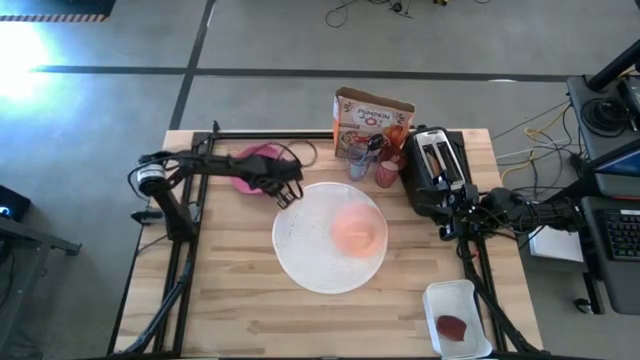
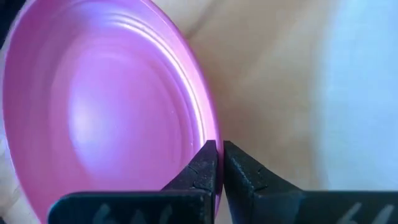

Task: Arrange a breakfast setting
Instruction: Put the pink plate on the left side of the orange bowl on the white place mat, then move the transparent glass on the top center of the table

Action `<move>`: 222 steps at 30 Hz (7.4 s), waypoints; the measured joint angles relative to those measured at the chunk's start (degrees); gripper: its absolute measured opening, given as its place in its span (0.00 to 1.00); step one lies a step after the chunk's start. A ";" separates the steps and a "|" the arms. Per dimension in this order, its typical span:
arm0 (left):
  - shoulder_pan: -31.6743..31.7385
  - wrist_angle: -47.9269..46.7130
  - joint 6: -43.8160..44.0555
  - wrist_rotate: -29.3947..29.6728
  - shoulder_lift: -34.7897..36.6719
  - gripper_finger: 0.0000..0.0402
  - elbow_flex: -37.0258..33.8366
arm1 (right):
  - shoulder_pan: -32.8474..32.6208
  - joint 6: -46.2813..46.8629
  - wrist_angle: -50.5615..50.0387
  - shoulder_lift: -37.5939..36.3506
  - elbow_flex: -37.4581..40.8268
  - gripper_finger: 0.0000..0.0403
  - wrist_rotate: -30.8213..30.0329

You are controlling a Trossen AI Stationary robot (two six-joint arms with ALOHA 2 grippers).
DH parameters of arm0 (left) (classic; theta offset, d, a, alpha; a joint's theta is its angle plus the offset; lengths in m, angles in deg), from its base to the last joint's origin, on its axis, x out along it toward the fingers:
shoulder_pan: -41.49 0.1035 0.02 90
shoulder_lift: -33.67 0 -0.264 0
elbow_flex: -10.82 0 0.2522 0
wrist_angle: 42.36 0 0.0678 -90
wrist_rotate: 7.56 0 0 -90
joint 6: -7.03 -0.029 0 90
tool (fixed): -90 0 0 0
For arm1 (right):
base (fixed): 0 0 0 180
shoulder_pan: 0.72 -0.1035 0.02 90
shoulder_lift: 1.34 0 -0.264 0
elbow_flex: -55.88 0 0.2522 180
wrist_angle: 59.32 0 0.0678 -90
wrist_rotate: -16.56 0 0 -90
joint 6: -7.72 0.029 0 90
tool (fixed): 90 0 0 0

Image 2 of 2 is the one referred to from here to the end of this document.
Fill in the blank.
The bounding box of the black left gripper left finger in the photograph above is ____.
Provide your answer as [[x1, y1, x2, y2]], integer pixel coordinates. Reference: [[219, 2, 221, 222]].
[[48, 139, 218, 224]]

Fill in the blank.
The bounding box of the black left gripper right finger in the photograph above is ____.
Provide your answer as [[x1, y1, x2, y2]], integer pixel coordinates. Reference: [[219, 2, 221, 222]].
[[223, 140, 398, 224]]

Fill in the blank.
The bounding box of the pink plastic plate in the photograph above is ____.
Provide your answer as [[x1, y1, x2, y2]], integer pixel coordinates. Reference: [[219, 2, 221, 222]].
[[1, 0, 223, 223]]

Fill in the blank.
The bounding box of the white round woven placemat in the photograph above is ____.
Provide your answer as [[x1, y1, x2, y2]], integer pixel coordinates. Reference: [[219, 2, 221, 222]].
[[310, 0, 398, 190]]

